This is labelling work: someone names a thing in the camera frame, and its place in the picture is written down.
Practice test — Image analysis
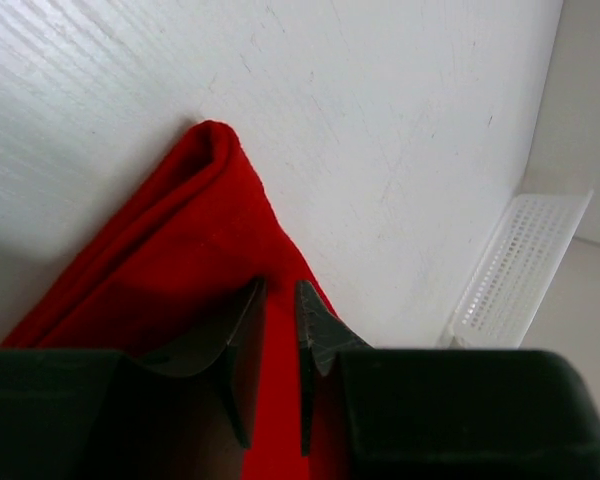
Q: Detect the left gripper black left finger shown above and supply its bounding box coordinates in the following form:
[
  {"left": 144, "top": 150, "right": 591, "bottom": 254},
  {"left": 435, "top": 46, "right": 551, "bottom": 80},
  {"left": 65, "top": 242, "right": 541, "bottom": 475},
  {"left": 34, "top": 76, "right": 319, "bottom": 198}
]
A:
[{"left": 0, "top": 279, "right": 266, "bottom": 479}]

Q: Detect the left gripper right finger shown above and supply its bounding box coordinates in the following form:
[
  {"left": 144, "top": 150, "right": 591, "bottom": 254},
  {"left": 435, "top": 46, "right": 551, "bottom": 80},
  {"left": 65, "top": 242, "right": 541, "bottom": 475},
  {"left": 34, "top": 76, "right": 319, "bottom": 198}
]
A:
[{"left": 295, "top": 281, "right": 600, "bottom": 479}]

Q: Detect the red t shirt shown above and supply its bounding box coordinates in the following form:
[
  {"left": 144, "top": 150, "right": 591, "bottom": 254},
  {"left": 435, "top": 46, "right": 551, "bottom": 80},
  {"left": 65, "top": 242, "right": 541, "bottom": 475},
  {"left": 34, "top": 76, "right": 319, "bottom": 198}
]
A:
[{"left": 4, "top": 121, "right": 347, "bottom": 479}]

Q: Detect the white plastic basket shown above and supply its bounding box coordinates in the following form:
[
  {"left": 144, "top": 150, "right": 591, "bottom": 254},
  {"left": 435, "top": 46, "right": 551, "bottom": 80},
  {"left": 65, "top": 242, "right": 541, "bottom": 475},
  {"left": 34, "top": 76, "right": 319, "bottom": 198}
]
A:
[{"left": 438, "top": 192, "right": 593, "bottom": 349}]

